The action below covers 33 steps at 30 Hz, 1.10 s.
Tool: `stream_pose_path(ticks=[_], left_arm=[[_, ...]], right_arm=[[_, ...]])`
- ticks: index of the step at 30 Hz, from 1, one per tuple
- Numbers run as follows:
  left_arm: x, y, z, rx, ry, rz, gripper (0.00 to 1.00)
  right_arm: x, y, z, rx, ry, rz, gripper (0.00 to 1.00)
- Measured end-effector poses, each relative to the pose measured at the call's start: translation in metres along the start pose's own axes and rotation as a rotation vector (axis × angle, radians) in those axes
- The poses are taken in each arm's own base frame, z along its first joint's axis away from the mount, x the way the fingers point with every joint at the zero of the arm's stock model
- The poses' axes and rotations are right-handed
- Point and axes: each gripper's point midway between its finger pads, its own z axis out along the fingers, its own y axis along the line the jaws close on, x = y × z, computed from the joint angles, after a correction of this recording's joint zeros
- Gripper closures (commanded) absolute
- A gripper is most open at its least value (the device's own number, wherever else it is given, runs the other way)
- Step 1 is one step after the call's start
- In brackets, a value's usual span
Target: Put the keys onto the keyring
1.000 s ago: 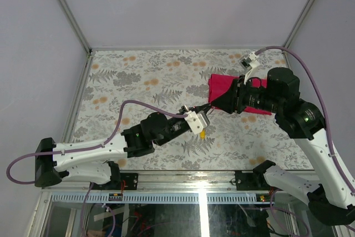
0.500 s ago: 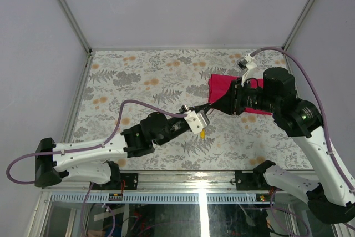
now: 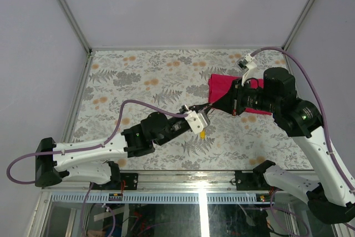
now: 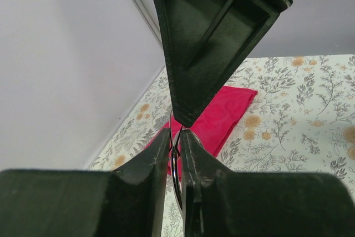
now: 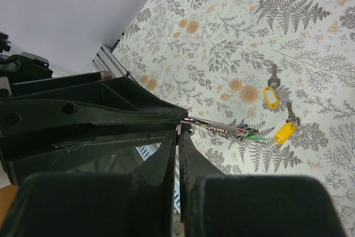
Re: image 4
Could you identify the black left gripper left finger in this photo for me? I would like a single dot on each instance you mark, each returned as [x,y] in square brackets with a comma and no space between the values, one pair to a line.
[127,201]

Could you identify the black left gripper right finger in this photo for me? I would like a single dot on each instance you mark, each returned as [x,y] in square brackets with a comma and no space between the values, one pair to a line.
[219,202]

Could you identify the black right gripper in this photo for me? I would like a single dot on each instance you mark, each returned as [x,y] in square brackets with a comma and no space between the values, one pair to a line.
[204,42]

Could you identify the metal keyring with clips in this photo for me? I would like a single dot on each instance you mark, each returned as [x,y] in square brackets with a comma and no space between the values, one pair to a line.
[174,156]

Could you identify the red folded cloth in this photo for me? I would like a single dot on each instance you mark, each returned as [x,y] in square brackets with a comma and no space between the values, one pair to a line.
[214,126]

